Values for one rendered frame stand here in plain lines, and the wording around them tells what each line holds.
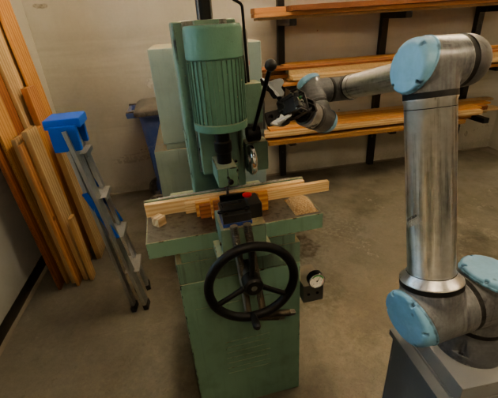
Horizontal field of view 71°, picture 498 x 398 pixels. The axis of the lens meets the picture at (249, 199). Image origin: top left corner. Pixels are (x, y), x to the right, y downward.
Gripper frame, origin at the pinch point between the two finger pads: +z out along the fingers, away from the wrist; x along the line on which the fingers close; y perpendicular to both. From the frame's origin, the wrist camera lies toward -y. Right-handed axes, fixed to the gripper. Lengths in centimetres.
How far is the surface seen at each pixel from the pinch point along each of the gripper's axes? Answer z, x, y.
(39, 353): 12, 68, -166
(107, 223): -7, 10, -116
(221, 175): -1.5, 15.4, -24.0
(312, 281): -29, 56, -16
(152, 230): 14, 29, -45
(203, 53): 17.4, -12.6, -4.4
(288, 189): -27.6, 21.6, -15.8
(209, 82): 13.3, -6.5, -7.8
